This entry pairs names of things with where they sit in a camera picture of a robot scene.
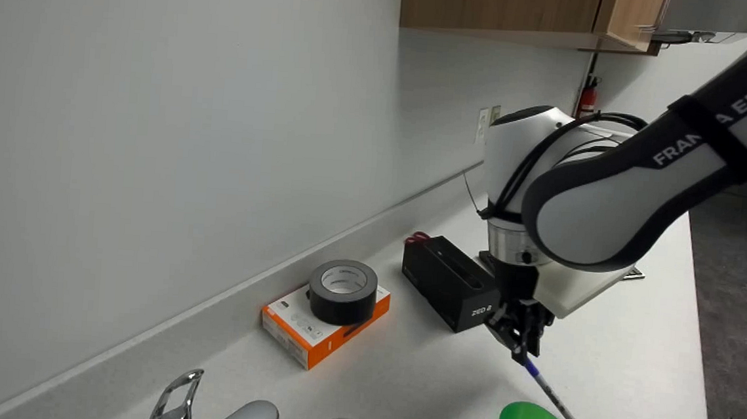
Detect wooden wall cabinet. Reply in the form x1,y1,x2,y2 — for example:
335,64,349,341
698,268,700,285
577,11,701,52
398,0,669,58

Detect black rectangular box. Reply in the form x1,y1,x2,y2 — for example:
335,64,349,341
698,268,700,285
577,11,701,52
397,233,506,336

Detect chrome tap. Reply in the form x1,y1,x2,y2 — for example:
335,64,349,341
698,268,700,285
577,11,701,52
143,365,284,419

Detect red fire extinguisher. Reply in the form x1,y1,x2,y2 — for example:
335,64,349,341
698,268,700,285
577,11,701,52
575,73,601,121

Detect blue and white marker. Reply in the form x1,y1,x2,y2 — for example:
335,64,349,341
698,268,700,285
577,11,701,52
519,357,590,419

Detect black tape roll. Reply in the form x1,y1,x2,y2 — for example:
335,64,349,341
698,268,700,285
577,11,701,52
306,257,380,329

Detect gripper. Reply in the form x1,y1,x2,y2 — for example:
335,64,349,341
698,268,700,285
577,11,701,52
483,260,559,367

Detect orange and white box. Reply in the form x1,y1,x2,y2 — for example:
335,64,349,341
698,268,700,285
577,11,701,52
257,277,392,376

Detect steel range hood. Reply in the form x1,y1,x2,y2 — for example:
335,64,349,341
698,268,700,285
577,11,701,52
651,0,747,50

